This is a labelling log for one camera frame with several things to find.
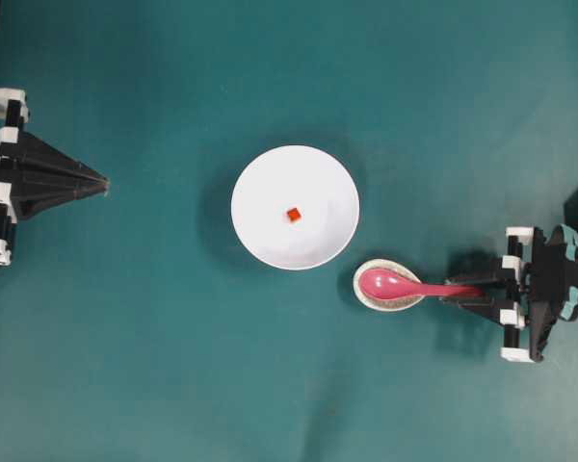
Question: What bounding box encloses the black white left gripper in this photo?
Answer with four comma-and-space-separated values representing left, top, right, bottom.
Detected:
0, 88, 109, 265

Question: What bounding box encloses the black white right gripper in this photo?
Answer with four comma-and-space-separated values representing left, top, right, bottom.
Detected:
439, 226, 543, 362

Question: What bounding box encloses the pink ceramic spoon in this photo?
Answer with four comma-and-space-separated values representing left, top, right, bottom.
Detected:
358, 268, 484, 300

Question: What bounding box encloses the small red block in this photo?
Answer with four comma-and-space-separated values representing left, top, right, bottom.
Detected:
286, 208, 302, 222

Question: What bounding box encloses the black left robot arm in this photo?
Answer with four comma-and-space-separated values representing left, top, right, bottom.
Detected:
0, 88, 110, 268

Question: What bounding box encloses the speckled white spoon rest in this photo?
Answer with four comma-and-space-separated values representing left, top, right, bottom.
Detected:
353, 259, 423, 313

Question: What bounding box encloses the white round bowl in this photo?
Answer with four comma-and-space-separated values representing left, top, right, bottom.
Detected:
230, 145, 360, 270

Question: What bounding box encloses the black teal wrist camera mount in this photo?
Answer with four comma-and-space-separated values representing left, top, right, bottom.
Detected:
526, 224, 578, 363

